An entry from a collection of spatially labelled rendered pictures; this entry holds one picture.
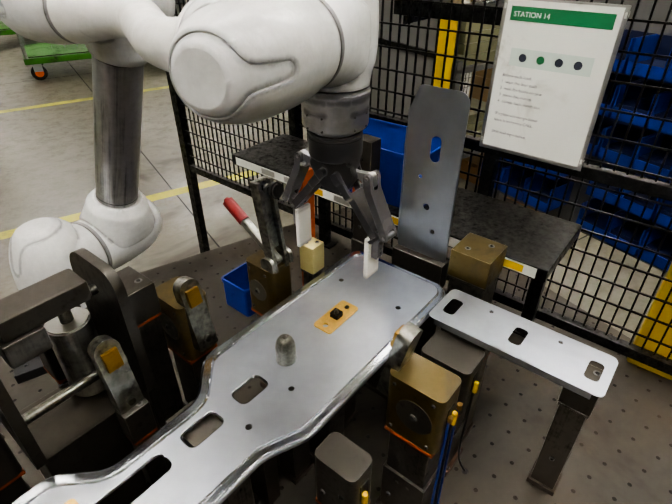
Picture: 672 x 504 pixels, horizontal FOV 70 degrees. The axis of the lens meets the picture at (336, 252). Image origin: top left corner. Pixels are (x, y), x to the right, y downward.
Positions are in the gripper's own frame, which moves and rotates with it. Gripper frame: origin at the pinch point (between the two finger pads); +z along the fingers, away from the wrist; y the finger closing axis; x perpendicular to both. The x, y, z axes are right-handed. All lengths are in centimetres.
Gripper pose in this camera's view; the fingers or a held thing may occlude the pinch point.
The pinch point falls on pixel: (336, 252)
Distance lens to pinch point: 75.8
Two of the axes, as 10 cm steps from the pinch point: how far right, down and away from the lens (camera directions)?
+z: 0.0, 8.2, 5.7
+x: 6.3, -4.4, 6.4
